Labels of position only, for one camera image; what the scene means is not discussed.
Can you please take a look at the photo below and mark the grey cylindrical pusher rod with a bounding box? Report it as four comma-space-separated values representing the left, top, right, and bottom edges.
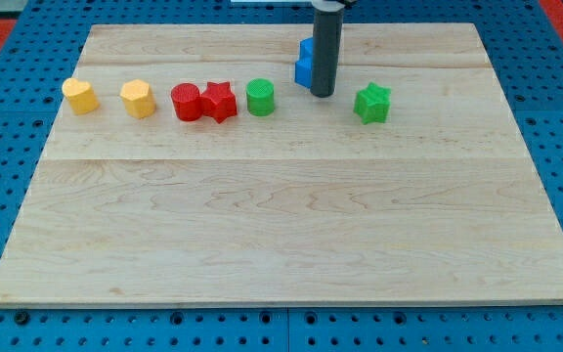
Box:
310, 0, 345, 98

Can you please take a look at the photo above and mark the green star block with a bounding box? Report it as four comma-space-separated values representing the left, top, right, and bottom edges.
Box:
354, 82, 391, 124

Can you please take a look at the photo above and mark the red star block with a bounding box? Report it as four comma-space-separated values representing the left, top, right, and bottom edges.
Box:
200, 81, 238, 123

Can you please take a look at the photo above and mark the blue block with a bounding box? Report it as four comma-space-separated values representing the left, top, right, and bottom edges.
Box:
294, 37, 313, 88

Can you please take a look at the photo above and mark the green cylinder block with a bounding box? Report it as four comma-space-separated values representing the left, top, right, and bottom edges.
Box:
246, 78, 275, 116

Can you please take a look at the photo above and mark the red cylinder block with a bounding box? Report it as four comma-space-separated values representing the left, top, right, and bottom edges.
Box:
170, 83, 202, 122

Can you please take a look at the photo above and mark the yellow hexagon block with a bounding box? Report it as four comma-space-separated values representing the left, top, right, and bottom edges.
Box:
119, 79, 156, 119

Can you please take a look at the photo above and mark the wooden board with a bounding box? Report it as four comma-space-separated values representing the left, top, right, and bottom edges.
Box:
0, 23, 563, 309

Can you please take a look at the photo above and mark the yellow heart block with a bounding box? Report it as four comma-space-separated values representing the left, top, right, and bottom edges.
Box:
62, 77, 100, 115

